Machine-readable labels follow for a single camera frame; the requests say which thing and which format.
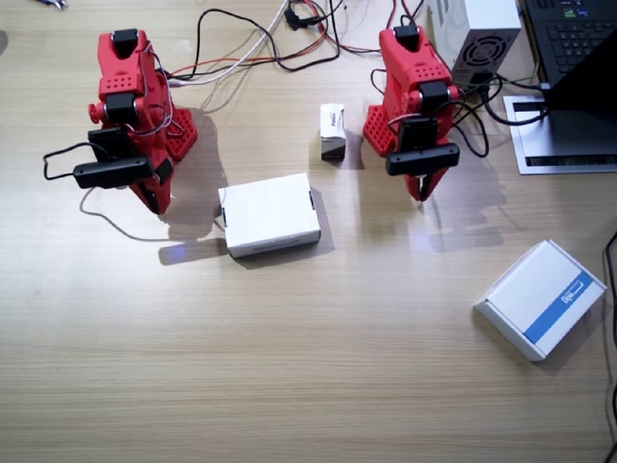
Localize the white box with blue stripe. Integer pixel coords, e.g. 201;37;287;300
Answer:
472;239;608;363

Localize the white power supply unit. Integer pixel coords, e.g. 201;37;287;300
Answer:
427;0;523;94

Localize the plain white cardboard box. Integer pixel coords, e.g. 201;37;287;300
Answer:
217;172;323;259

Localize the black cable connector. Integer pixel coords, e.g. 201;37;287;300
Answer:
282;4;326;32

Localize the thick white cable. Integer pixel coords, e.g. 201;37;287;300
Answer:
168;0;291;89

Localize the black laptop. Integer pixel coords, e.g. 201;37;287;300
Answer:
523;0;617;89
544;32;617;161

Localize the thin white cable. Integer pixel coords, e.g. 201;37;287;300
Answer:
78;186;228;242

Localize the bundle of coloured cables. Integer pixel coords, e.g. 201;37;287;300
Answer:
168;0;387;81

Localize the silver monitor stand base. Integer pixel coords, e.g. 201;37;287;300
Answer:
502;94;617;176

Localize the small white carton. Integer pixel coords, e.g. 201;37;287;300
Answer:
319;102;349;163

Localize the long black looping cable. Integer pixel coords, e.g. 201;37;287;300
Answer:
189;8;341;82

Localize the black wrist webcam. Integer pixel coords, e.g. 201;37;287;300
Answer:
385;117;461;177
71;125;157;190

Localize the green wire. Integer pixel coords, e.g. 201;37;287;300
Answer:
450;61;542;93

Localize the black power supply cable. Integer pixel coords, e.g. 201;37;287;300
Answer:
473;71;553;128

